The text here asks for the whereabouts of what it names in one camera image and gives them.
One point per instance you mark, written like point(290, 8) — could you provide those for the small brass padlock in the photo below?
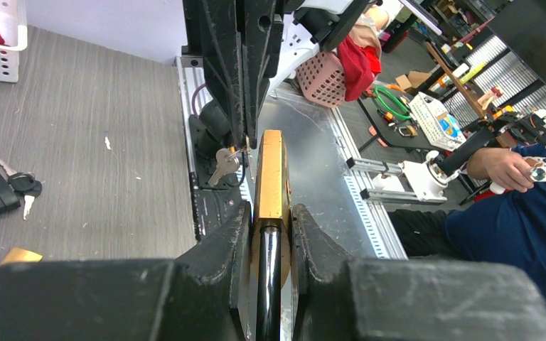
point(17, 255)

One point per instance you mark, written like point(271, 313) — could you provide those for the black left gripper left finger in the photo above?
point(201, 295)

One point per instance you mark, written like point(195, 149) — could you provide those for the operator in blue shirt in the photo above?
point(508, 229)

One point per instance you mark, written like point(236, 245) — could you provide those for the large brass padlock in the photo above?
point(271, 225)

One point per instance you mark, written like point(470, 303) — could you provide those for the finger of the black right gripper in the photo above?
point(212, 33)
point(261, 43)

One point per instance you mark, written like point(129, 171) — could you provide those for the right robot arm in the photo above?
point(310, 27)

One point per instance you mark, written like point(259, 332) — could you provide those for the black side table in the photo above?
point(389, 132)

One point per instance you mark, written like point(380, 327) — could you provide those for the silver key bunch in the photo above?
point(228, 162)

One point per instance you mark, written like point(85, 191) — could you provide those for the pink perforated basket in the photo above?
point(321, 80)

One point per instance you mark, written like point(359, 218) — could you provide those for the white basket on side table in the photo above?
point(434, 120)

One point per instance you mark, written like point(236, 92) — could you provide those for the red cloth in pink basket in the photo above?
point(361, 64)

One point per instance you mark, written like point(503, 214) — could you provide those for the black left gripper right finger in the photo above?
point(338, 296)

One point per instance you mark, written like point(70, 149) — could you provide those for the operator hand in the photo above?
point(504, 167)

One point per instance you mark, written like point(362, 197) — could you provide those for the black-headed key bunch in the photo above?
point(24, 184)

